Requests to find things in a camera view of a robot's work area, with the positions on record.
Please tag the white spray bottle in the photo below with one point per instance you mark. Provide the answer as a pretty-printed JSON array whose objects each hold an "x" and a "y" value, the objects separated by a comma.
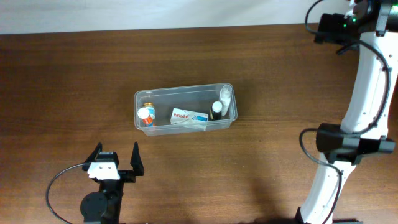
[{"x": 225, "y": 98}]

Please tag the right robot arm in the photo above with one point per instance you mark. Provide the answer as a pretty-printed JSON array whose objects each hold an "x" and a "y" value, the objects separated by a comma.
[{"x": 369, "y": 26}]

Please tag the orange tube white cap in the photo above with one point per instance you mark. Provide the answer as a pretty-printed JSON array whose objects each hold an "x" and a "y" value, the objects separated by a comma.
[{"x": 143, "y": 114}]

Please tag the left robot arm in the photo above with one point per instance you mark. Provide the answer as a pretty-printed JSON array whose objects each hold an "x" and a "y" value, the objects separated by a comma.
[{"x": 104, "y": 205}]

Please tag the dark bottle white cap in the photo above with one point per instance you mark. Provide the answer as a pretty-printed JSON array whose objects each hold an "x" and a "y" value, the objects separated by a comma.
[{"x": 216, "y": 111}]

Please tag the small jar gold lid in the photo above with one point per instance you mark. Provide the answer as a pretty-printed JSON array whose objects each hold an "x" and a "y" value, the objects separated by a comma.
[{"x": 150, "y": 106}]

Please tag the clear plastic container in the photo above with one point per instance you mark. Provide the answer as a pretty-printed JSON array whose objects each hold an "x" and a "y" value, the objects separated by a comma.
[{"x": 185, "y": 109}]

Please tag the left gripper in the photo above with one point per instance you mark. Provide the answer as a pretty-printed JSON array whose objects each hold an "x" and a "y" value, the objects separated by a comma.
[{"x": 126, "y": 177}]

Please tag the white Panadol box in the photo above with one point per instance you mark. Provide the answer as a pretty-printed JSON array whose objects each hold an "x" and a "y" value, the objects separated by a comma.
[{"x": 189, "y": 119}]

